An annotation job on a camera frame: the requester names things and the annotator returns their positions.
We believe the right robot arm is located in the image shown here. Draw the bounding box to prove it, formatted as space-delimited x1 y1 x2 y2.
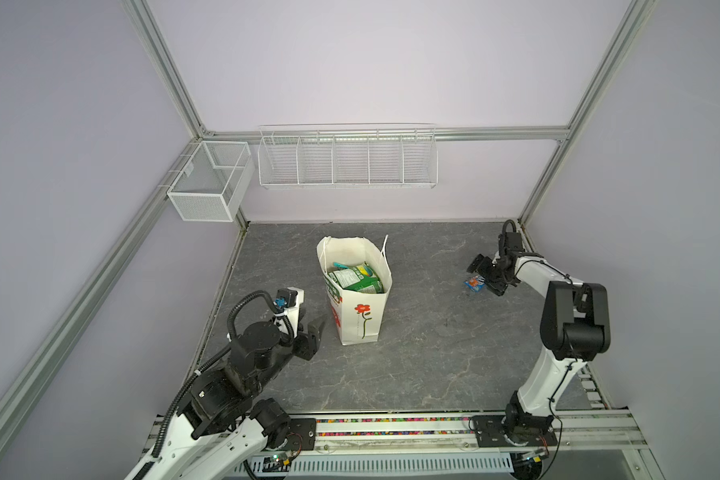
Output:
466 220 611 445

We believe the white floral paper bag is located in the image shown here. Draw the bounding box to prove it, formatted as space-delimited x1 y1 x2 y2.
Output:
317 236 393 346

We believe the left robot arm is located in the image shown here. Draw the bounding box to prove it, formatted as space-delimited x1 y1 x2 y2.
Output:
127 287 324 479

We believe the blue M&M's packet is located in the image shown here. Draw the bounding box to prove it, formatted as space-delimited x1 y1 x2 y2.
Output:
465 275 485 292

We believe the long white wire basket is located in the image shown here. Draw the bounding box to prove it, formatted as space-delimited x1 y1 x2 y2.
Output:
257 123 439 189

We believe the green Fox's spring tea bag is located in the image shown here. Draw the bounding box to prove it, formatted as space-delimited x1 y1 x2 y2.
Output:
327 263 385 294

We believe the small white mesh basket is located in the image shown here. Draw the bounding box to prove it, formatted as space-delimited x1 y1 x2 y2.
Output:
168 141 255 223

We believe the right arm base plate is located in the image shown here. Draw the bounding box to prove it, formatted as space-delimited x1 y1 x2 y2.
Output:
469 414 559 448

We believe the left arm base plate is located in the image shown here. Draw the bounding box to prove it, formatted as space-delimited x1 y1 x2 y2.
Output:
282 417 317 451

